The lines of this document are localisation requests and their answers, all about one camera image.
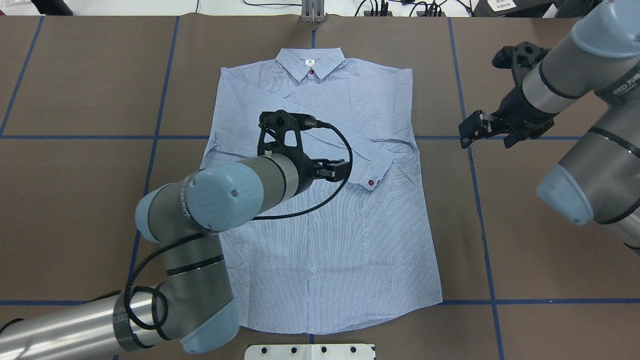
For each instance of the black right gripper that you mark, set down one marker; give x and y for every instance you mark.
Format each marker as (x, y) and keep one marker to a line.
(520, 113)

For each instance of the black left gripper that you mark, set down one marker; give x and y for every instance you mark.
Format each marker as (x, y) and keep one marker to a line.
(303, 173)

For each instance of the blue striped button shirt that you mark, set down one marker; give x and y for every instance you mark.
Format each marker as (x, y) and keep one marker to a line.
(368, 256)

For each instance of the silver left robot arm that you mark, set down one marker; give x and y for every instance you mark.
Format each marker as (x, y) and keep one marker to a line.
(182, 291)

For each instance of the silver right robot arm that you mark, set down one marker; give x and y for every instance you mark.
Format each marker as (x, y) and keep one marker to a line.
(597, 180)

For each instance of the black box with label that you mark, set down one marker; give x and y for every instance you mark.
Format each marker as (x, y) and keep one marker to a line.
(512, 8)

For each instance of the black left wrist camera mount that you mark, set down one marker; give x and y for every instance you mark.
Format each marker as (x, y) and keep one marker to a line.
(281, 133)

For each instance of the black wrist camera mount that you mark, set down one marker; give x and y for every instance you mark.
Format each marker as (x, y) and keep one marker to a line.
(519, 59)
(281, 133)

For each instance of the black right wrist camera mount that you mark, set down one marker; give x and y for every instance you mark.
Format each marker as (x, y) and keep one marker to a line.
(519, 59)

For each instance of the grey aluminium frame post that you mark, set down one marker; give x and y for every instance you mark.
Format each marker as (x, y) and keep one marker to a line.
(313, 11)

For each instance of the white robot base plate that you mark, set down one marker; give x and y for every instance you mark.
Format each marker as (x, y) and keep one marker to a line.
(331, 351)

